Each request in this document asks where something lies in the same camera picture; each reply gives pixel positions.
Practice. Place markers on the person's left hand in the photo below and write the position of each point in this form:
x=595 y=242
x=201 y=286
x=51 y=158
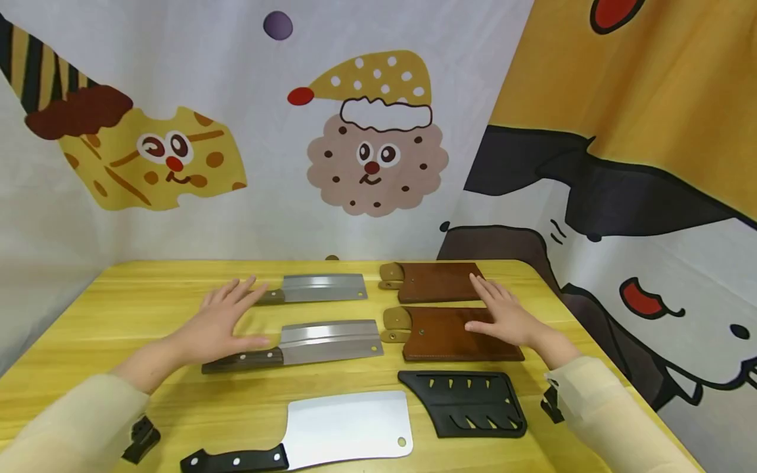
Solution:
x=210 y=332

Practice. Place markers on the person's left forearm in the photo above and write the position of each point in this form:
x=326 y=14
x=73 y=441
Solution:
x=77 y=420

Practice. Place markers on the black plastic knife sheath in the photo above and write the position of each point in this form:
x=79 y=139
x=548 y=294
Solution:
x=467 y=402

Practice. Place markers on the person's right hand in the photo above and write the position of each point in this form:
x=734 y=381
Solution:
x=508 y=322

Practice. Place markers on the large brown leather knife sheath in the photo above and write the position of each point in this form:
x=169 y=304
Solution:
x=440 y=336

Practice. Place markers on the person's right fingers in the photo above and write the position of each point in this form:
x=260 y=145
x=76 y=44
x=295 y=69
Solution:
x=502 y=297

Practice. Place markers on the person's right forearm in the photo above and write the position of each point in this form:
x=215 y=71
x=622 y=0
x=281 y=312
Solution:
x=603 y=407

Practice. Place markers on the person's left thumb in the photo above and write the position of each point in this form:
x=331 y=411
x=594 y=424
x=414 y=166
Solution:
x=253 y=342

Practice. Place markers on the person's left index finger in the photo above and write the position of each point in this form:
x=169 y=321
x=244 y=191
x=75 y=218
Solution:
x=255 y=299

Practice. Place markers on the black wrist band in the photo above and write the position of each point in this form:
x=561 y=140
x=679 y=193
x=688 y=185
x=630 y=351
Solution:
x=142 y=439
x=552 y=403

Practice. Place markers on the person's left little finger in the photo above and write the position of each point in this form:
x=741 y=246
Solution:
x=209 y=307

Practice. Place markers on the small brown leather knife sheath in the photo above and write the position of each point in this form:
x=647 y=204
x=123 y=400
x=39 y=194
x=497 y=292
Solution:
x=434 y=282

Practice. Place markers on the person's left middle finger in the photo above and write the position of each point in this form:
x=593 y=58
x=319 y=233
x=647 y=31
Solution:
x=243 y=292

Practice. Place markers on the person's left ring finger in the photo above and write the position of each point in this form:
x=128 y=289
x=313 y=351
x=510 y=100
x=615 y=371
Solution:
x=227 y=295

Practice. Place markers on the person's right thumb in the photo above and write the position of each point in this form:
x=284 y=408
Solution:
x=478 y=326

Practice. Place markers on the person's right index finger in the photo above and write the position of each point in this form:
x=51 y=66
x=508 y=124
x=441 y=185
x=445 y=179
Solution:
x=480 y=290

